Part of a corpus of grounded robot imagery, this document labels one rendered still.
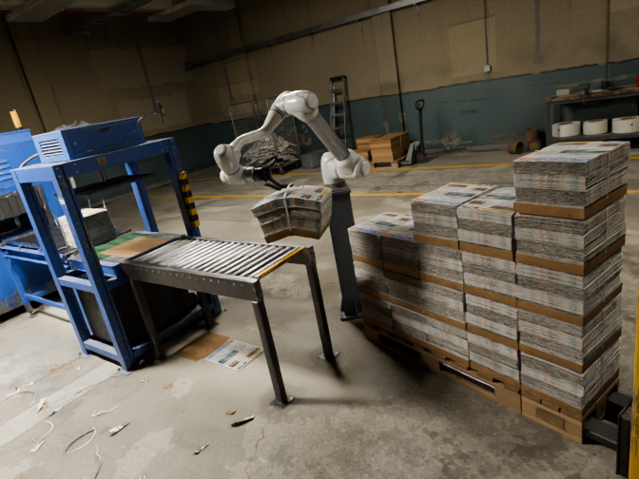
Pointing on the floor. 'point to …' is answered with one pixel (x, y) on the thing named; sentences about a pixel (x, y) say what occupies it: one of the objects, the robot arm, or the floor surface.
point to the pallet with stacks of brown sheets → (384, 149)
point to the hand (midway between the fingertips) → (289, 172)
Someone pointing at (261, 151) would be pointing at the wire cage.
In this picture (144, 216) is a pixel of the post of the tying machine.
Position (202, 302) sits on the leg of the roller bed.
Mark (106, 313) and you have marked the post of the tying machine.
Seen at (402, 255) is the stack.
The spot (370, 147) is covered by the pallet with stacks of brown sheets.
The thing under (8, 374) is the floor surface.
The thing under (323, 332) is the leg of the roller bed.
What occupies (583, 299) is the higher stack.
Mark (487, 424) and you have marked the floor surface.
